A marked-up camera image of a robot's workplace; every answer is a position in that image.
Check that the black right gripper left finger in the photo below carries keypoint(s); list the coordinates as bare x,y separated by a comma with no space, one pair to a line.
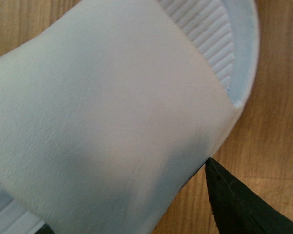
45,229

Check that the light blue slide sandal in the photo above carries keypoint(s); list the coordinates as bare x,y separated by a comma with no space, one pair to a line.
109,112

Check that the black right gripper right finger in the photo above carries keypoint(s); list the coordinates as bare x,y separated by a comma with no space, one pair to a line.
237,209

